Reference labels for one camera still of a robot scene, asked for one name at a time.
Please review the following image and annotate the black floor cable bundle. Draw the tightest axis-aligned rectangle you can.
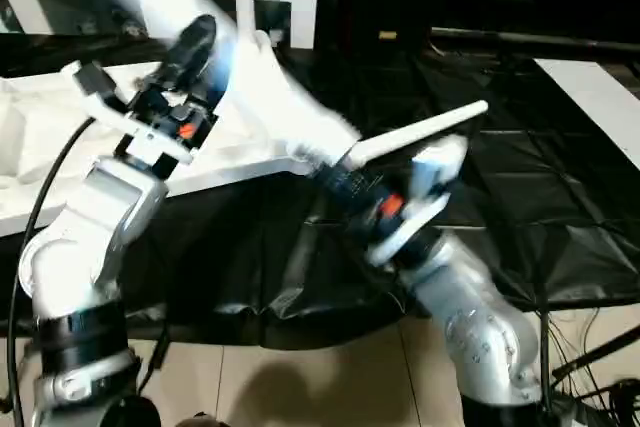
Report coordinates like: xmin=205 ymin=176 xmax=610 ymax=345
xmin=540 ymin=297 xmax=640 ymax=427

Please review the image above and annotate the white plastic table top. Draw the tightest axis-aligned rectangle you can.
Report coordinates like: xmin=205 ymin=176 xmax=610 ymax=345
xmin=0 ymin=32 xmax=331 ymax=238

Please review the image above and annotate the black slanted stand bar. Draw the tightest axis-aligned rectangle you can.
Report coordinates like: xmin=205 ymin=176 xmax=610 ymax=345
xmin=550 ymin=332 xmax=640 ymax=383

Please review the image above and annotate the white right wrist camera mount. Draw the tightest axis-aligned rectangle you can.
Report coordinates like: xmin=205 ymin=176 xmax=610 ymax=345
xmin=365 ymin=134 xmax=471 ymax=268

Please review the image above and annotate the black work surface mat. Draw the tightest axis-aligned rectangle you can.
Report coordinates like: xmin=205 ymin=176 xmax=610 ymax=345
xmin=0 ymin=32 xmax=640 ymax=348

